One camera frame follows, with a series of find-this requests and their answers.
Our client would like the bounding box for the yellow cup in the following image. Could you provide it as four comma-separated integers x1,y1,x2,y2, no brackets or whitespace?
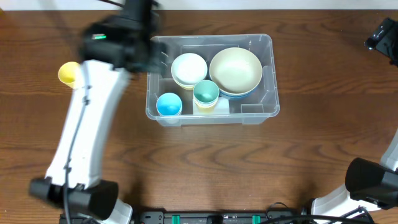
195,105,215,114
58,62,83,90

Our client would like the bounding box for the white cup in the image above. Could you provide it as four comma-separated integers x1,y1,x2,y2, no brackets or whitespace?
163,115,179,125

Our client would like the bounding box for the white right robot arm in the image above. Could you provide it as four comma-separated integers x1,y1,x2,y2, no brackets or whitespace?
302,135,397,223

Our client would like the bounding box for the small yellow bowl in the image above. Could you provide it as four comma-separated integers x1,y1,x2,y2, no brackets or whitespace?
173,77,195,90

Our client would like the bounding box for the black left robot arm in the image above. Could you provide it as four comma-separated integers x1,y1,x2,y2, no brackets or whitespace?
29,0,165,223

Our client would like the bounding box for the pink cup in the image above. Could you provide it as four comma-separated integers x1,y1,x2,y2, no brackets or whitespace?
193,99,218,108

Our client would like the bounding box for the large dark blue bowl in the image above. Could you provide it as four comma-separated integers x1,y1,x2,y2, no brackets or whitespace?
215,80,260,99

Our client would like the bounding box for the small white bowl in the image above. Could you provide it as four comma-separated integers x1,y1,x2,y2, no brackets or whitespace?
171,53,208,85

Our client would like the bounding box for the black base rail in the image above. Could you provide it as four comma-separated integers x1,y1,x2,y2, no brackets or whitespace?
58,208,371,224

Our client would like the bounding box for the light blue cup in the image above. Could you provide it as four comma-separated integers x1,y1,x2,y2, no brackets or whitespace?
156,93,183,116

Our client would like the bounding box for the large beige bowl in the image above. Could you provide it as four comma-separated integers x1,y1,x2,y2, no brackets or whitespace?
209,47,262,96

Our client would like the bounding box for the clear plastic storage box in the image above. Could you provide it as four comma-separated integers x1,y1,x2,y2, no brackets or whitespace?
146,34,280,126

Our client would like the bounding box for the green cup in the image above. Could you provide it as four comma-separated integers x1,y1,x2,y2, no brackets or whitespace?
193,80,220,105

